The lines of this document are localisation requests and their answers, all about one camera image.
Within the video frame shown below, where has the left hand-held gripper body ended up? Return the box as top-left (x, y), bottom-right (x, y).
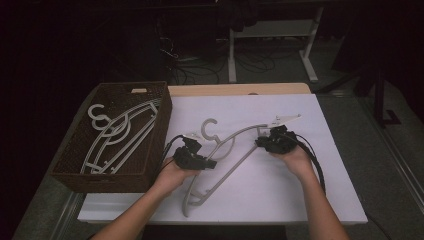
top-left (173, 131), bottom-right (205, 170)

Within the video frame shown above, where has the white metal desk frame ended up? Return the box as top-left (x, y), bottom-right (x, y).
top-left (227, 6), bottom-right (325, 84)

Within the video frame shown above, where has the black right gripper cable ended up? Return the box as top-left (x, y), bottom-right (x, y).
top-left (286, 132), bottom-right (327, 196)

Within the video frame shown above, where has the white table mat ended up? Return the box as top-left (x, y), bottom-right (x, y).
top-left (77, 93), bottom-right (369, 225)

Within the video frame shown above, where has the brown woven basket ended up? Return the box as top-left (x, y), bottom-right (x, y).
top-left (49, 81), bottom-right (173, 194)

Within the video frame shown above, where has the tangle of black floor cables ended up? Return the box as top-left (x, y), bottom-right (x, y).
top-left (159, 34), bottom-right (278, 86)

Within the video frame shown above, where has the person's right hand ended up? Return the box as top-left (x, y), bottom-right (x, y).
top-left (269, 144), bottom-right (318, 184)

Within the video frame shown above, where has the black metal stand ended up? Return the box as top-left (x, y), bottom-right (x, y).
top-left (333, 58), bottom-right (403, 129)

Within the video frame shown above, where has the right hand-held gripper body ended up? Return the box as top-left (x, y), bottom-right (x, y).
top-left (263, 114), bottom-right (302, 155)

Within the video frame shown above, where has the grey plastic clothes hanger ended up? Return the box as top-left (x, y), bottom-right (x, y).
top-left (181, 118), bottom-right (269, 218)
top-left (81, 99), bottom-right (161, 175)
top-left (87, 99), bottom-right (161, 175)
top-left (79, 98), bottom-right (162, 175)

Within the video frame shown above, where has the person's left hand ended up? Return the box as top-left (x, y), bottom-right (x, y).
top-left (152, 156), bottom-right (202, 198)

